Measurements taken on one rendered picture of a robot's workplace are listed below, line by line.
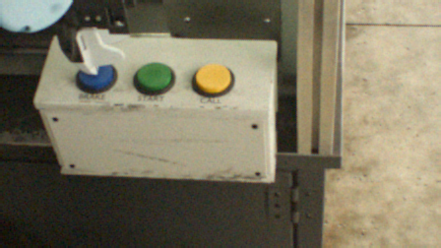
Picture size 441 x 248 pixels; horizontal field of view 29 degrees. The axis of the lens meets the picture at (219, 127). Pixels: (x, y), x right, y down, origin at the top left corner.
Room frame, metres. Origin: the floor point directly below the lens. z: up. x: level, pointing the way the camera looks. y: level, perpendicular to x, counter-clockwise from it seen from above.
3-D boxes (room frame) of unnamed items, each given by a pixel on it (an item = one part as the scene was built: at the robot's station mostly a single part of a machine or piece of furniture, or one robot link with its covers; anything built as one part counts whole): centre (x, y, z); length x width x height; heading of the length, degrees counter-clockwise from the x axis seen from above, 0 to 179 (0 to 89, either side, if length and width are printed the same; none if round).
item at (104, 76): (0.69, 0.14, 0.90); 0.04 x 0.04 x 0.02
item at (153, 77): (0.67, 0.07, 0.90); 0.04 x 0.04 x 0.02
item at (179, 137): (0.69, 0.07, 0.82); 0.28 x 0.11 x 0.15; 79
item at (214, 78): (0.66, 0.00, 0.90); 0.04 x 0.04 x 0.02
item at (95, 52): (0.67, 0.12, 0.96); 0.06 x 0.03 x 0.09; 79
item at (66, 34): (0.67, 0.15, 1.00); 0.05 x 0.02 x 0.09; 169
